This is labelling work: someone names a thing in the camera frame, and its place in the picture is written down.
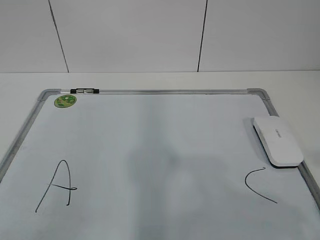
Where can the round green magnet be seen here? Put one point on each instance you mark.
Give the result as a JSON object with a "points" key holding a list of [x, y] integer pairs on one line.
{"points": [[65, 101]]}

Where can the white board with aluminium frame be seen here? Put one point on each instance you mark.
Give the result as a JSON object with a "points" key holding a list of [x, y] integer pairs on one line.
{"points": [[152, 165]]}

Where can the white rectangular board eraser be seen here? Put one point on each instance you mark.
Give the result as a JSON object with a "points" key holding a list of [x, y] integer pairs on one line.
{"points": [[278, 141]]}

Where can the black and silver frame clip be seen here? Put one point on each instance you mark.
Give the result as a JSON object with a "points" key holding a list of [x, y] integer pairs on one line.
{"points": [[84, 91]]}

